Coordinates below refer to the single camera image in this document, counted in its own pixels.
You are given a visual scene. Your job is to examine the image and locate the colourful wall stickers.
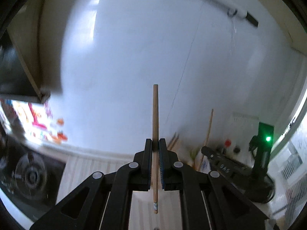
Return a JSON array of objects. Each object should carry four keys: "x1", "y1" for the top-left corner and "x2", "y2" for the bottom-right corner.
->
[{"x1": 1, "y1": 99, "x2": 68, "y2": 144}]

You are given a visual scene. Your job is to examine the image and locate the black gas stove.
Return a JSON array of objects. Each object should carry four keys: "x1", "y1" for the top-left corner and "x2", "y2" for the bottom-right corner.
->
[{"x1": 1, "y1": 136, "x2": 66, "y2": 222}]

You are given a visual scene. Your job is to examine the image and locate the white wall socket panel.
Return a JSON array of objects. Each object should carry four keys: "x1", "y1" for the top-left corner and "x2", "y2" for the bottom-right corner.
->
[{"x1": 225, "y1": 112, "x2": 259, "y2": 146}]

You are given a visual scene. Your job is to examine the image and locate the red cap sauce bottle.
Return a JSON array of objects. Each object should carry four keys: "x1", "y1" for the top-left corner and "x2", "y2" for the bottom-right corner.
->
[{"x1": 224, "y1": 139, "x2": 232, "y2": 149}]

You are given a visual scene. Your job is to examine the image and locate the pale bamboo chopstick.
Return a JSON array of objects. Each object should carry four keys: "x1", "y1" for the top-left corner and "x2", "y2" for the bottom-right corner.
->
[{"x1": 168, "y1": 132, "x2": 179, "y2": 151}]

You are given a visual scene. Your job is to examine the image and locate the wooden chopstick metal tip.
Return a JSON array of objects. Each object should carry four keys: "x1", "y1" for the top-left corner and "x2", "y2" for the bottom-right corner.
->
[{"x1": 197, "y1": 108, "x2": 214, "y2": 171}]

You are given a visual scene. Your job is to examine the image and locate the green snack packet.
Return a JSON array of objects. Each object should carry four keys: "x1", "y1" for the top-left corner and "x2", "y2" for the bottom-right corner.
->
[{"x1": 189, "y1": 148, "x2": 202, "y2": 170}]

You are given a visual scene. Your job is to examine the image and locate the long wooden chopstick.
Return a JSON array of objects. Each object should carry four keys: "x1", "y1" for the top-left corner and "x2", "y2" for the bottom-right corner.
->
[{"x1": 152, "y1": 84, "x2": 159, "y2": 214}]

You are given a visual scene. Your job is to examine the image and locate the black cap sauce bottle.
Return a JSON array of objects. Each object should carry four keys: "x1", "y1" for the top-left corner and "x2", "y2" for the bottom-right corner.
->
[{"x1": 233, "y1": 146, "x2": 240, "y2": 154}]

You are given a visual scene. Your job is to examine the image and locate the black range hood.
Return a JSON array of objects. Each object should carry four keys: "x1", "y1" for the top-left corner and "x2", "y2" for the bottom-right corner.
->
[{"x1": 0, "y1": 23, "x2": 52, "y2": 104}]

